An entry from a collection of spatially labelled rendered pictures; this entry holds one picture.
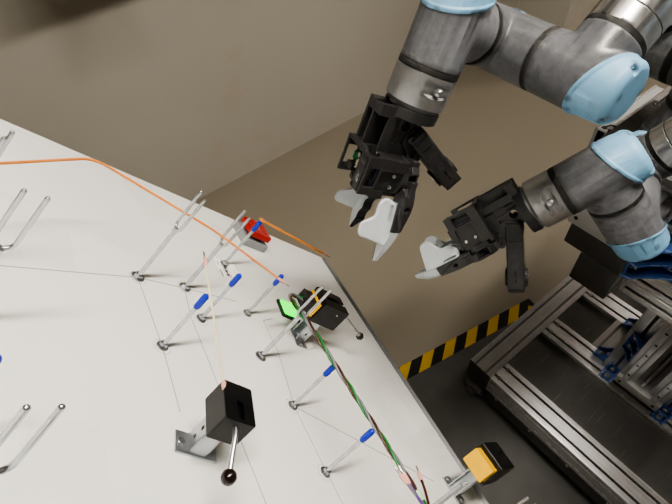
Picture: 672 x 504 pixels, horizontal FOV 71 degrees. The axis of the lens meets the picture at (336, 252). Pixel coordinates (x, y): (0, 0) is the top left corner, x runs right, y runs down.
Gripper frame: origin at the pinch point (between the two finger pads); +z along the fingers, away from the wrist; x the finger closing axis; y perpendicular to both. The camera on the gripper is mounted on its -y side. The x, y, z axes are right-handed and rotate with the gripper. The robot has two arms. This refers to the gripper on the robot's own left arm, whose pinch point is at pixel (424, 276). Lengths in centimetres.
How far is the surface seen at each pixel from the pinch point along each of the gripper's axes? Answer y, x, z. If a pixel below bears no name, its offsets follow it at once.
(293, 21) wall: 113, -158, 50
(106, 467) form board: 9, 53, 11
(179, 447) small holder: 5.7, 46.3, 11.4
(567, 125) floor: -10, -251, -29
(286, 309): 7.8, 10.1, 20.4
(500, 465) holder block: -28.4, 11.9, 1.1
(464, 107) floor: 34, -250, 16
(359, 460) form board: -13.3, 25.2, 12.2
